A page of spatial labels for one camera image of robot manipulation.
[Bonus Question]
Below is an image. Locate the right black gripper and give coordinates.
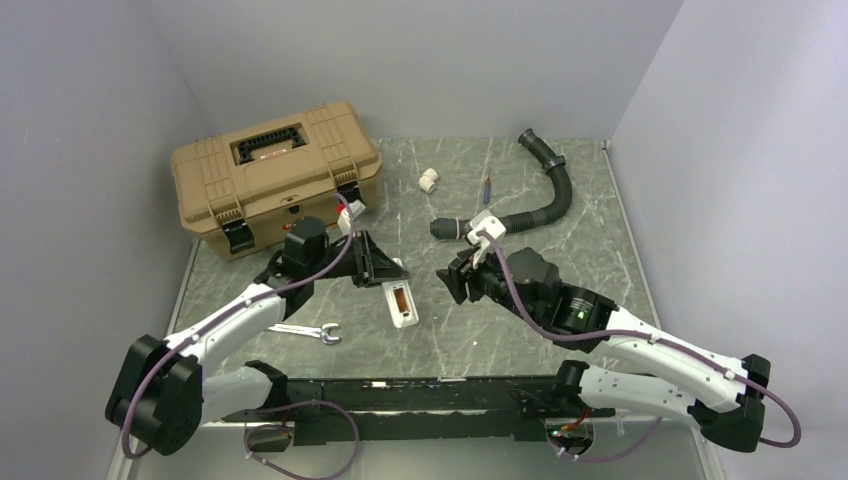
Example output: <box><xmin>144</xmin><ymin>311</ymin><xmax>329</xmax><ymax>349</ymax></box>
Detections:
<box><xmin>436</xmin><ymin>241</ymin><xmax>540</xmax><ymax>325</ymax></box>

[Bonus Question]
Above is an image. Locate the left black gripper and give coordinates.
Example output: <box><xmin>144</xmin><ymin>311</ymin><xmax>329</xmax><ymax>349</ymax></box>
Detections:
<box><xmin>308</xmin><ymin>229</ymin><xmax>409</xmax><ymax>289</ymax></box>

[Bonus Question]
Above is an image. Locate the white remote control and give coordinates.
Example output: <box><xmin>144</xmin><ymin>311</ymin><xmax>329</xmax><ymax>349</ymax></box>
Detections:
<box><xmin>382</xmin><ymin>274</ymin><xmax>419</xmax><ymax>329</ymax></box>

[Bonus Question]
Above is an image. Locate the orange battery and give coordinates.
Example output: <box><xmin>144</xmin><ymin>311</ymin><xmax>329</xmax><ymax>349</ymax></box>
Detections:
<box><xmin>392</xmin><ymin>286</ymin><xmax>410</xmax><ymax>317</ymax></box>

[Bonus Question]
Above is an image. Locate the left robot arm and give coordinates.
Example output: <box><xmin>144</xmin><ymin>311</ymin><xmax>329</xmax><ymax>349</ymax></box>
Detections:
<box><xmin>105</xmin><ymin>217</ymin><xmax>410</xmax><ymax>459</ymax></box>

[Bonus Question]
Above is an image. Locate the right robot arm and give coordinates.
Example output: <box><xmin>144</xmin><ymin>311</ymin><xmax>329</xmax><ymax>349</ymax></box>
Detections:
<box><xmin>436</xmin><ymin>248</ymin><xmax>771</xmax><ymax>453</ymax></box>

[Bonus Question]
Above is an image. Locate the silver open-end wrench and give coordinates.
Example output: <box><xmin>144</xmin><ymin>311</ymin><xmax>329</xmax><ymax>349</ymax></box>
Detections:
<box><xmin>267</xmin><ymin>323</ymin><xmax>342</xmax><ymax>345</ymax></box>

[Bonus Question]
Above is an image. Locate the white pipe fitting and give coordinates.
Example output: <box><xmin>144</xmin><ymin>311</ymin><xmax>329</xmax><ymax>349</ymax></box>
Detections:
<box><xmin>418</xmin><ymin>168</ymin><xmax>439</xmax><ymax>194</ymax></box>

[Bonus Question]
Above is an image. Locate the tan plastic toolbox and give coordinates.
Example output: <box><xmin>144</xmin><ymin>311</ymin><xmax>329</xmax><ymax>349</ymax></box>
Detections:
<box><xmin>170</xmin><ymin>101</ymin><xmax>383</xmax><ymax>261</ymax></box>

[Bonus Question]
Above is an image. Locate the black corrugated hose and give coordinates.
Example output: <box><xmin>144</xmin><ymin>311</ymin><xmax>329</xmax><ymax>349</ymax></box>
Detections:
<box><xmin>429</xmin><ymin>128</ymin><xmax>574</xmax><ymax>240</ymax></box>

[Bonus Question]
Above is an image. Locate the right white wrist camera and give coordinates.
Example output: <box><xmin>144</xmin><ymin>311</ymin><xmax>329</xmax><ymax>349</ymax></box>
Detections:
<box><xmin>465</xmin><ymin>209</ymin><xmax>506</xmax><ymax>248</ymax></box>

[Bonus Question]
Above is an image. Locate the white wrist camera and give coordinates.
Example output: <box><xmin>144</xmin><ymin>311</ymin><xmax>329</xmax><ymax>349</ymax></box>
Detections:
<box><xmin>337</xmin><ymin>200</ymin><xmax>367</xmax><ymax>235</ymax></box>
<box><xmin>465</xmin><ymin>209</ymin><xmax>506</xmax><ymax>248</ymax></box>

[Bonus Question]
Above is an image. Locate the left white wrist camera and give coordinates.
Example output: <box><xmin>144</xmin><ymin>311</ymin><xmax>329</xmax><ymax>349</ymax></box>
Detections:
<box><xmin>337</xmin><ymin>200</ymin><xmax>367</xmax><ymax>235</ymax></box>

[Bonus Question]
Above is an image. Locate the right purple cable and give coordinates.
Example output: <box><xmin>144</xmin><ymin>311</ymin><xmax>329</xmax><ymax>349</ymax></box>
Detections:
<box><xmin>476</xmin><ymin>230</ymin><xmax>803</xmax><ymax>464</ymax></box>

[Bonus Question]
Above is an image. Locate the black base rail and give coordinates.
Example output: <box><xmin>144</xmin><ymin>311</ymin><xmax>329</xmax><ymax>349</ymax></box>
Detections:
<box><xmin>225</xmin><ymin>375</ymin><xmax>614</xmax><ymax>446</ymax></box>

